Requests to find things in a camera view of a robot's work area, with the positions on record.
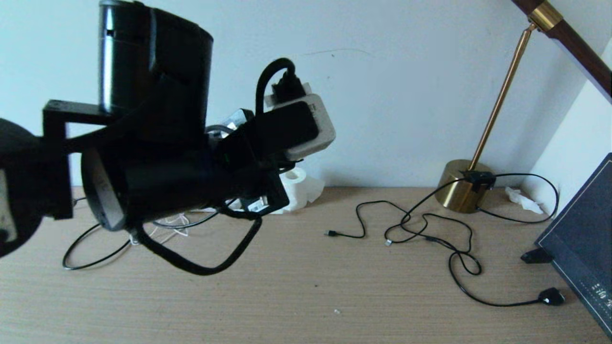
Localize black ethernet cable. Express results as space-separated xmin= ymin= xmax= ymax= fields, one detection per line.
xmin=62 ymin=209 xmax=225 ymax=271

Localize white toilet paper roll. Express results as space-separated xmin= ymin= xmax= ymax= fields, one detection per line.
xmin=280 ymin=167 xmax=326 ymax=214

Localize brass desk lamp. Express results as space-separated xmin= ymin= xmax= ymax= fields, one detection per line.
xmin=436 ymin=0 xmax=612 ymax=214

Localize crumpled white tissue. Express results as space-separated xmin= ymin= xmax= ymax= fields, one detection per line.
xmin=506 ymin=187 xmax=545 ymax=215

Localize thin black usb cable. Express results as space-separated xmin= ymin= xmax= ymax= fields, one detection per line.
xmin=324 ymin=200 xmax=482 ymax=277

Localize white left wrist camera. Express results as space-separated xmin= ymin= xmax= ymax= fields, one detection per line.
xmin=264 ymin=84 xmax=336 ymax=161

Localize black braided left wrist cable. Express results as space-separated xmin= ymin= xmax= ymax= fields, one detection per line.
xmin=133 ymin=57 xmax=306 ymax=277

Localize black cables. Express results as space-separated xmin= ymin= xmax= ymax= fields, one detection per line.
xmin=384 ymin=172 xmax=566 ymax=307

